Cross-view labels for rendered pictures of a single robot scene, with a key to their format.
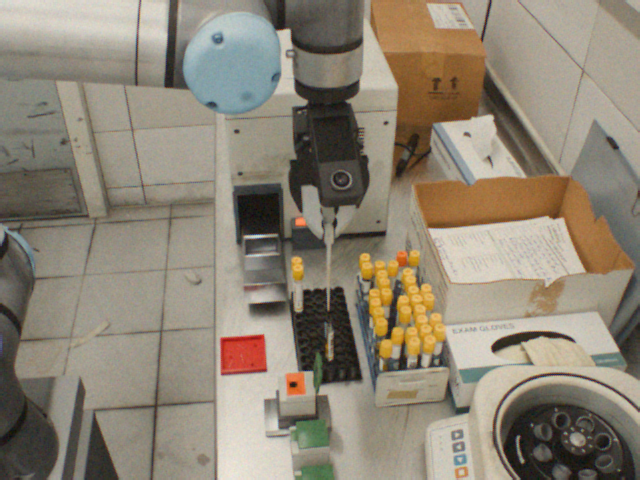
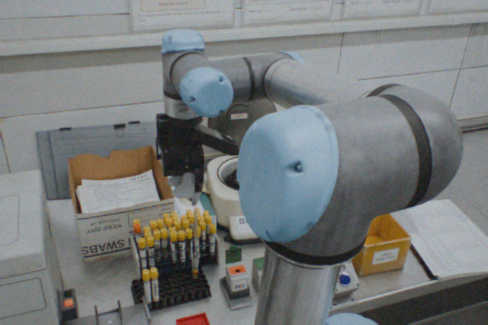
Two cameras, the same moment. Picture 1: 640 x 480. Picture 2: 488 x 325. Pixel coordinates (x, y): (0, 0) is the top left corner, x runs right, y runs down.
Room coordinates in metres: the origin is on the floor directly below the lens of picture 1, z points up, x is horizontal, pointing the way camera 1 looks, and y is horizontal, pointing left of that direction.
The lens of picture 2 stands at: (0.77, 0.83, 1.74)
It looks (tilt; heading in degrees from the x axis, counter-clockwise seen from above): 31 degrees down; 254
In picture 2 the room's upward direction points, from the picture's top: 3 degrees clockwise
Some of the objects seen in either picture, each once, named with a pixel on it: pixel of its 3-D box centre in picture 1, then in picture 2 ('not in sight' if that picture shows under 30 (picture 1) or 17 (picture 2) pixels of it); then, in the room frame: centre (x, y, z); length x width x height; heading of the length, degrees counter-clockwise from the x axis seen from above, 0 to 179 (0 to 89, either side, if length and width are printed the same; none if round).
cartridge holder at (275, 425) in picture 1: (297, 410); (235, 287); (0.55, 0.02, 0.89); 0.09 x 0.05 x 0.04; 95
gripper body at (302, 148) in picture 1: (326, 122); (181, 141); (0.67, -0.02, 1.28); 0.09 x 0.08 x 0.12; 6
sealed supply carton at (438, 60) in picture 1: (421, 59); not in sight; (1.49, -0.26, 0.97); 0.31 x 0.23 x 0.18; 0
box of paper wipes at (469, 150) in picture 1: (478, 148); not in sight; (1.14, -0.33, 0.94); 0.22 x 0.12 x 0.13; 10
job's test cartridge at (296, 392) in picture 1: (297, 398); (236, 279); (0.55, 0.02, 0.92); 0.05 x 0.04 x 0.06; 95
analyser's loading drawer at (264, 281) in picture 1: (261, 247); (98, 323); (0.86, 0.08, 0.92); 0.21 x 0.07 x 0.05; 6
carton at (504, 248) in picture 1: (508, 258); (120, 198); (0.80, -0.31, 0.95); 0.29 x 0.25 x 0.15; 96
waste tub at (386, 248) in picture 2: not in sight; (371, 241); (0.18, -0.04, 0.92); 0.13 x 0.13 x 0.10; 3
